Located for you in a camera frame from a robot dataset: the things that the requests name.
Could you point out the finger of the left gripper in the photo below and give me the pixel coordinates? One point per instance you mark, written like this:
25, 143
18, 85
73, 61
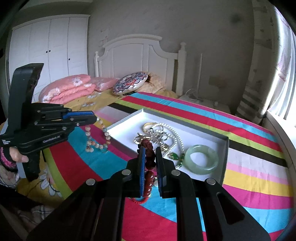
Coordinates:
75, 121
73, 114

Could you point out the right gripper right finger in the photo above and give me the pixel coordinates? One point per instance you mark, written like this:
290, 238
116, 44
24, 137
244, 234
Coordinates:
205, 210

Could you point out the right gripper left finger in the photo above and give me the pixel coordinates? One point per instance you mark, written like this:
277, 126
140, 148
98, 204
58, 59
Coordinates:
95, 210

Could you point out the green jade bangle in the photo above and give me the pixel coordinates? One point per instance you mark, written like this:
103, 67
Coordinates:
201, 159

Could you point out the gold flower brooch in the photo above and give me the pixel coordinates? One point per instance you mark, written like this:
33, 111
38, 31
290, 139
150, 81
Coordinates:
142, 139

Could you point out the green gold pendant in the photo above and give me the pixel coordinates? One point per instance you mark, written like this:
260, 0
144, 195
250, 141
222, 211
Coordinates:
179, 158

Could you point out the gold bangle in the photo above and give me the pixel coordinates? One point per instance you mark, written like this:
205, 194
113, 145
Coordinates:
147, 126

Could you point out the silver rhinestone brooch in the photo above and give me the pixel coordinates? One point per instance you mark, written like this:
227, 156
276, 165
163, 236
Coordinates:
157, 136

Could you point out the left hand with glove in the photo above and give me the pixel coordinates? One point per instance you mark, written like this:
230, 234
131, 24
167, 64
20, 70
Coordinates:
10, 156

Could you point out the pink folded quilt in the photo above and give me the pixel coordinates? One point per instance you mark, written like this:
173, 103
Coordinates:
69, 88

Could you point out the round patterned cushion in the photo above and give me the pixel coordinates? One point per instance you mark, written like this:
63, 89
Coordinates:
130, 83

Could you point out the striped colourful bed cover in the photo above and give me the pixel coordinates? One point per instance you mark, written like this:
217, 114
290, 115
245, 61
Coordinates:
256, 171

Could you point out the grey shallow cardboard box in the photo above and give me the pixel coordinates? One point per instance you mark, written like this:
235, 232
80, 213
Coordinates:
182, 135

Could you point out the beige pillow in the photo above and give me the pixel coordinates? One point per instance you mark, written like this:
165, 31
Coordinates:
153, 84

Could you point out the white wardrobe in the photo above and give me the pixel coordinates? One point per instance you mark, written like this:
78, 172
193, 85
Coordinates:
59, 42

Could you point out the white wooden headboard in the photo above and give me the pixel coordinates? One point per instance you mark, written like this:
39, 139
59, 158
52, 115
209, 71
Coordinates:
142, 52

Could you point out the white nightstand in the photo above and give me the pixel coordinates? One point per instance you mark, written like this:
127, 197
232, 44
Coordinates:
208, 103

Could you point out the striped curtain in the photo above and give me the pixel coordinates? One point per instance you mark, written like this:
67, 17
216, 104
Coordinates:
254, 102

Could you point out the wall socket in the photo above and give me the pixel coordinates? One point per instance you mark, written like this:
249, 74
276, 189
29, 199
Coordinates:
217, 81

